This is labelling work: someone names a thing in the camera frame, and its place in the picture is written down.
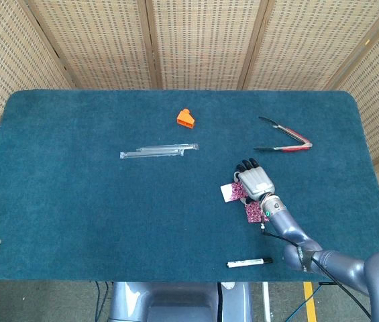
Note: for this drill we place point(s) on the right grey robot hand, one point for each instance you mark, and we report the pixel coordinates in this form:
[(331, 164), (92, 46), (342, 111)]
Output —
[(256, 181)]

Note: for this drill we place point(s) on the pink patterned card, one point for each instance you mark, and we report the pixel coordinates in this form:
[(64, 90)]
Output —
[(253, 214), (231, 192)]

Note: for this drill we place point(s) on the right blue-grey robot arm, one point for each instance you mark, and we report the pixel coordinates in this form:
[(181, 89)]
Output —
[(283, 223)]

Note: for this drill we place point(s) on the white black marker pen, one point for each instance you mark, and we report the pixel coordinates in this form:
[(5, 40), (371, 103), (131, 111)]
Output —
[(246, 263)]

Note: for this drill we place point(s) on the clear wrapped plastic straw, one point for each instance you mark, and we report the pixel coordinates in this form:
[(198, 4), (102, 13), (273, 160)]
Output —
[(169, 147), (152, 155)]

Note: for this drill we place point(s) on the orange plastic block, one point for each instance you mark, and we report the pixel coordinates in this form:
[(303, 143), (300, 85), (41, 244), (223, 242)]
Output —
[(185, 119)]

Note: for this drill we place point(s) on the black bar under table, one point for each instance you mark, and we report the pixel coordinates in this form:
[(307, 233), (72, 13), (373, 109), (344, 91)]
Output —
[(326, 283)]

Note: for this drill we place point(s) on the blue plush table cover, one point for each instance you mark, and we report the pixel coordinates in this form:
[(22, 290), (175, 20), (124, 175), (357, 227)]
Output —
[(108, 208)]

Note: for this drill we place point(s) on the yellow floor tape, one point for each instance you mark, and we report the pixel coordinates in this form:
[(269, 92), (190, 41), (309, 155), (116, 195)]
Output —
[(310, 302)]

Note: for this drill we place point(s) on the blue-grey robot torso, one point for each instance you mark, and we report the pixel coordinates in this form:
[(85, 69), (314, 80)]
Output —
[(175, 302)]

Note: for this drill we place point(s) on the white metal post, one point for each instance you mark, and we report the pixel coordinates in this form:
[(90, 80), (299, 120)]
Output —
[(266, 302)]

